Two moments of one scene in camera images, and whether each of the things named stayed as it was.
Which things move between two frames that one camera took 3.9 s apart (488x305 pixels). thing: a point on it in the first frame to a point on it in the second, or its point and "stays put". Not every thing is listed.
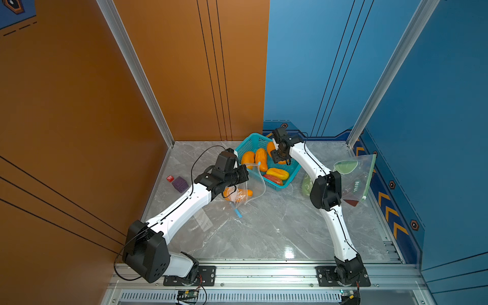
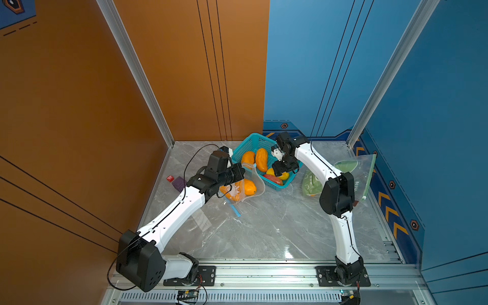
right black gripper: x=275 y=157 to x=278 y=169
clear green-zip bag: x=356 y=175 stays put
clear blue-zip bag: x=239 y=195 stays put
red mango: x=273 y=179 stays put
